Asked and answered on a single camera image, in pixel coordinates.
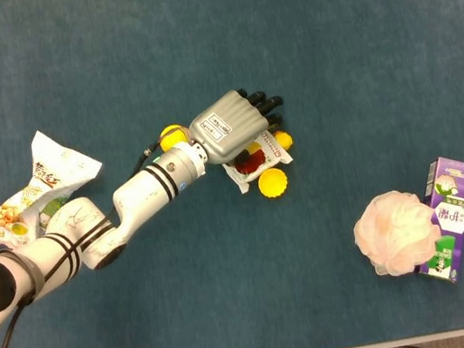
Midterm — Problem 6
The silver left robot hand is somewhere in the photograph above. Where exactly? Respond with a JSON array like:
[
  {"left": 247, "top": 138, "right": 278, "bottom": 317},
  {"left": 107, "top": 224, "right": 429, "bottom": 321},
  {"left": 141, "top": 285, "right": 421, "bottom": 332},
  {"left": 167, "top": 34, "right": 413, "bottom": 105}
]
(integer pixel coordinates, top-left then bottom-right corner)
[{"left": 183, "top": 81, "right": 292, "bottom": 168}]

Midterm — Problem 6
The small white pastry packet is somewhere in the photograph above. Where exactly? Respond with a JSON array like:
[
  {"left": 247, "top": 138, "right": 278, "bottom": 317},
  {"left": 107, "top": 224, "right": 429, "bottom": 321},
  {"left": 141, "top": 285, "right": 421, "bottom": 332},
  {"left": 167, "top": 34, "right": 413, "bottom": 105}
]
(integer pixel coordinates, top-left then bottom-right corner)
[{"left": 217, "top": 126, "right": 297, "bottom": 197}]

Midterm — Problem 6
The smooth yellow ball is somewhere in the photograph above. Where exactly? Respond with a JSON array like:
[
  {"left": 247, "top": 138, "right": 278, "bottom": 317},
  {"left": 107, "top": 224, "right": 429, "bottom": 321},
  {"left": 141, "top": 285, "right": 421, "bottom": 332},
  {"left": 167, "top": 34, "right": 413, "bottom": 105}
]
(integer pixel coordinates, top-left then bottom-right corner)
[{"left": 157, "top": 121, "right": 192, "bottom": 154}]

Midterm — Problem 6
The large white snack bag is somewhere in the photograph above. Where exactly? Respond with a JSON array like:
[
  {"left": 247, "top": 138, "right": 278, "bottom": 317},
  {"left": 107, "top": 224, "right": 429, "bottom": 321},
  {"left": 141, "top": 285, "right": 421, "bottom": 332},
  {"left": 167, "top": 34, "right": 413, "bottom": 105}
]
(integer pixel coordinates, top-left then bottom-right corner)
[{"left": 0, "top": 120, "right": 114, "bottom": 254}]

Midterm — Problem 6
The white mesh bath sponge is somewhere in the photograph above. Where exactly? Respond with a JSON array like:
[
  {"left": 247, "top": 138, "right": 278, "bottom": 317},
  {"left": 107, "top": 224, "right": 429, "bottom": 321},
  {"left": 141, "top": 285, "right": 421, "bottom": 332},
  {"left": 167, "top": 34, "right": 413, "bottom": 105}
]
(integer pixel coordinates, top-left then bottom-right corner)
[{"left": 347, "top": 184, "right": 447, "bottom": 283}]

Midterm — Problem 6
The purple milk carton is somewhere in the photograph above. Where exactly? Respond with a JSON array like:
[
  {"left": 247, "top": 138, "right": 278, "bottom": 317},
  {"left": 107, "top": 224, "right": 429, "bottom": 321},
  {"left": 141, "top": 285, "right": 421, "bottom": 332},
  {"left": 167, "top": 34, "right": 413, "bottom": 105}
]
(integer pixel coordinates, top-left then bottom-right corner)
[{"left": 399, "top": 153, "right": 464, "bottom": 290}]

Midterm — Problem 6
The small yellow rubber duck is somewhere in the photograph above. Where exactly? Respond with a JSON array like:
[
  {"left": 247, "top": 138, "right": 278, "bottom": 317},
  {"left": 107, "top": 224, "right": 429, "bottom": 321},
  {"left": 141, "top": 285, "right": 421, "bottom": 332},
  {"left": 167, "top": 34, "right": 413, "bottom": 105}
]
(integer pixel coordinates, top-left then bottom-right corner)
[{"left": 272, "top": 127, "right": 295, "bottom": 153}]

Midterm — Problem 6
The yellow scalloped plastic cap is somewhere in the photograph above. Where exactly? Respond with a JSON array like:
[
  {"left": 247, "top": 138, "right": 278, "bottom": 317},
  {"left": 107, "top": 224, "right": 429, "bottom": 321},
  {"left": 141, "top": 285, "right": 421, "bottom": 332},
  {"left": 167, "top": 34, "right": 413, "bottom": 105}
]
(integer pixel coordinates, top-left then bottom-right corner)
[{"left": 256, "top": 165, "right": 291, "bottom": 201}]

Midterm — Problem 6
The blue felt table cover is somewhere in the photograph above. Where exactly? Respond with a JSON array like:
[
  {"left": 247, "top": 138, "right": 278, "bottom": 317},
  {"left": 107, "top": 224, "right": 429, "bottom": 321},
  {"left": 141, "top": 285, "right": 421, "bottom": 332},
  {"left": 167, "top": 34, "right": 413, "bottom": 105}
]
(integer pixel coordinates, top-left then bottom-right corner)
[{"left": 0, "top": 0, "right": 464, "bottom": 348}]

